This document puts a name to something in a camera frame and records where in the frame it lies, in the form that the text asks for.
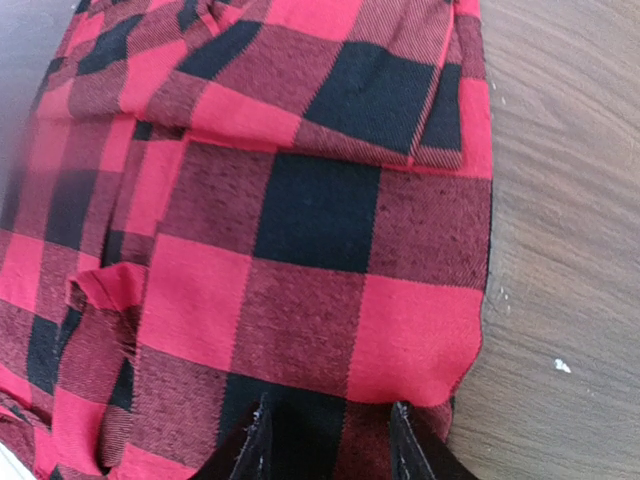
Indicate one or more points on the red black plaid shirt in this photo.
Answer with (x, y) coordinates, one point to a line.
(223, 199)

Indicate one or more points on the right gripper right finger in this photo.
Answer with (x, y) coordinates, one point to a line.
(417, 453)

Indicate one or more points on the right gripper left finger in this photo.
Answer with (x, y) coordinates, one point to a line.
(246, 452)

